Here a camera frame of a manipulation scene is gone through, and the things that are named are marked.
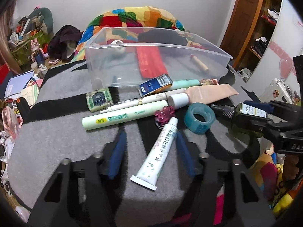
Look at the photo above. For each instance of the teal neck pillow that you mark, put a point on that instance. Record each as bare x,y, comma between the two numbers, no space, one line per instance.
42,18

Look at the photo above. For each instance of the beige cream tube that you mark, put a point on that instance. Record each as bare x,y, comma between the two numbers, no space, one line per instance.
201,94

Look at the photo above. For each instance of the light blue notebook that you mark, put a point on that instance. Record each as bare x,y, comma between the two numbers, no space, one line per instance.
17,83

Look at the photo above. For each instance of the red flat box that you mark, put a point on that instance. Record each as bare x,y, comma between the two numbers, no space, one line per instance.
4,70

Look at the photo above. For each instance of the dark purple clothing heap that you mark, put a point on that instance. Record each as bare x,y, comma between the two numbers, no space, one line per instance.
58,44

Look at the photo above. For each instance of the clear plastic storage bin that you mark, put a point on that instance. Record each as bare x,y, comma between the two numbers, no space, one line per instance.
129,56

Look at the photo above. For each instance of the beige wooden roller stick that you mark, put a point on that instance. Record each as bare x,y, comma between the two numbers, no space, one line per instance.
199,63

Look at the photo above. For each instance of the green glass bottle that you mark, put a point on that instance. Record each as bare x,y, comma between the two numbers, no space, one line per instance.
249,119

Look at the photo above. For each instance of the white slim pen tube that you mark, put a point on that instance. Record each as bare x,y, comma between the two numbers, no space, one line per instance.
141,101

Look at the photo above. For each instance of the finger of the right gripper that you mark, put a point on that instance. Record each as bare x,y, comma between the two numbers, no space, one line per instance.
271,129
267,107

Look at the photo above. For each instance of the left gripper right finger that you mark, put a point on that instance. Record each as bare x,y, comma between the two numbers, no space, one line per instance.
185,155

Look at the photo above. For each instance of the blue cigarette box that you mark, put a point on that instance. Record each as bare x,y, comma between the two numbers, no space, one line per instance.
155,85

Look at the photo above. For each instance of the white green ointment tube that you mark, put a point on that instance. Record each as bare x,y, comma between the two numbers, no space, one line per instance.
149,172

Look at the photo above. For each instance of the blue clear tape roll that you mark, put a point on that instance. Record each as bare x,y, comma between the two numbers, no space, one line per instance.
199,118

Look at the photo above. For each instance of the colourful patchwork quilt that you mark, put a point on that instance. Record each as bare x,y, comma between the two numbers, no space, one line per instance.
146,16

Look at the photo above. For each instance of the black clothing pile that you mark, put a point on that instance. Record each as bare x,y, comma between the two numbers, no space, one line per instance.
162,37

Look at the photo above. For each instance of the magenta hair scrunchie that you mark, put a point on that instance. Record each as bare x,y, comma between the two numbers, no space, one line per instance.
163,116

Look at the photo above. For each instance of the wooden shelf cabinet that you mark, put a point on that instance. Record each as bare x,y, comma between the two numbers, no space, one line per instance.
264,24

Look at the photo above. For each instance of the red envelope packet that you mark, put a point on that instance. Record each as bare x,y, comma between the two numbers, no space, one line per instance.
150,62

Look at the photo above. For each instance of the pink bunny figurine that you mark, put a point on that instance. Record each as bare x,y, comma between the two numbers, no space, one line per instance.
37,54

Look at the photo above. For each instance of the green hexagonal small box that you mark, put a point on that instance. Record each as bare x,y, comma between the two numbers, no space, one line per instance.
98,100

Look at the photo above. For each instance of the white medical tape roll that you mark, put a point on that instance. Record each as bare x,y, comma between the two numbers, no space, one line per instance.
118,49

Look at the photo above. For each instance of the long pale green tube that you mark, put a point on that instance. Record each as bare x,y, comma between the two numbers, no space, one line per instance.
123,115

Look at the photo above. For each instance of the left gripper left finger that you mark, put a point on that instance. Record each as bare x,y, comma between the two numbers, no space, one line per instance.
117,154

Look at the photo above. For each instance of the wooden door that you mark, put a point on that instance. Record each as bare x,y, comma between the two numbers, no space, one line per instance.
240,31

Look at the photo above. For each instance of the green cluttered basket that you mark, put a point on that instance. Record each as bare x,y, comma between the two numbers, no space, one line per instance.
22,54

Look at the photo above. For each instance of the mint green bottle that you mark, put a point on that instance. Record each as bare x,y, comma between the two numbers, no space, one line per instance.
183,84

